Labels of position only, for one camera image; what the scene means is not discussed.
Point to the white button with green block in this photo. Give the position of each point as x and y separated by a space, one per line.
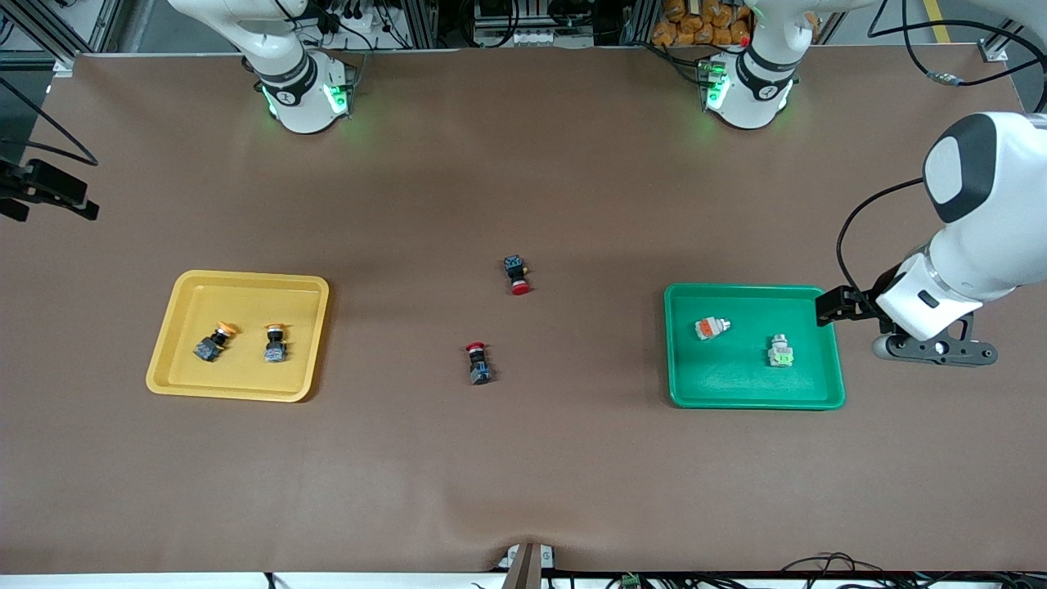
781 353

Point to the yellow push button blue base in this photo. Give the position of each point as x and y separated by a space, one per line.
276 352
208 349

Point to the white power strip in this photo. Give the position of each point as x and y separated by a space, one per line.
532 38

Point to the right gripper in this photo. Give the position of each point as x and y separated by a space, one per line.
34 185

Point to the aluminium frame strut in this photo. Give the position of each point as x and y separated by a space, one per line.
61 67
995 51

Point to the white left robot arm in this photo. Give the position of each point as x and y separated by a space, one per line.
761 98

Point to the metal table clamp bracket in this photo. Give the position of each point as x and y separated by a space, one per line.
523 568

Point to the red mushroom push button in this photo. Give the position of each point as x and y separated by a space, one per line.
517 274
478 368

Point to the green plastic tray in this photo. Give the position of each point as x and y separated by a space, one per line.
736 380

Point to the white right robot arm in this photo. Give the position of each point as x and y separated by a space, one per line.
298 106

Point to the white button with orange block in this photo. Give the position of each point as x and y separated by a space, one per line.
708 329

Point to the yellow plastic tray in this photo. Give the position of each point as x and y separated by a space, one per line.
245 384

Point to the brown table cover sheet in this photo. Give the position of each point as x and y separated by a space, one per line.
523 458

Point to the orange packets pile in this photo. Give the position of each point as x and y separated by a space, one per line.
695 24

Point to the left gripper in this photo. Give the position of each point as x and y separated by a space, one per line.
860 305

